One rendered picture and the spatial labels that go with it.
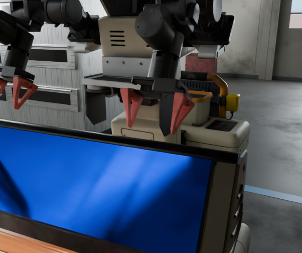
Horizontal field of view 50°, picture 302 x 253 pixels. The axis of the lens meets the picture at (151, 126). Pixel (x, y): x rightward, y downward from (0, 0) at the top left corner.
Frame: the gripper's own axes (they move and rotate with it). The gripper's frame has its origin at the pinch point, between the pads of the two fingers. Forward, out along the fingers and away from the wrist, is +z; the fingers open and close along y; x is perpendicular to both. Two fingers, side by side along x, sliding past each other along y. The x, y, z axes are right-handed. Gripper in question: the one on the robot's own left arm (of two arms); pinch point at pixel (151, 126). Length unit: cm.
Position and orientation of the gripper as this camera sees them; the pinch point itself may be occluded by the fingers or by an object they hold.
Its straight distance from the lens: 64.0
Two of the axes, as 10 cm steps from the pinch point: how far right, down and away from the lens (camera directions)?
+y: 8.9, 1.4, -4.4
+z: -2.1, 9.7, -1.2
